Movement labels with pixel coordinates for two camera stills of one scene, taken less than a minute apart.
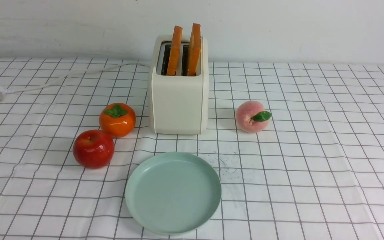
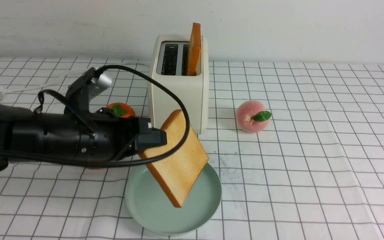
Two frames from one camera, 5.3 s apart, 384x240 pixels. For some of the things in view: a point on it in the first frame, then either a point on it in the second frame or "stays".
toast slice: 195,50 stays
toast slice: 175,51 → 180,172
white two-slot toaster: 179,102 stays
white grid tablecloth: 330,165 stays
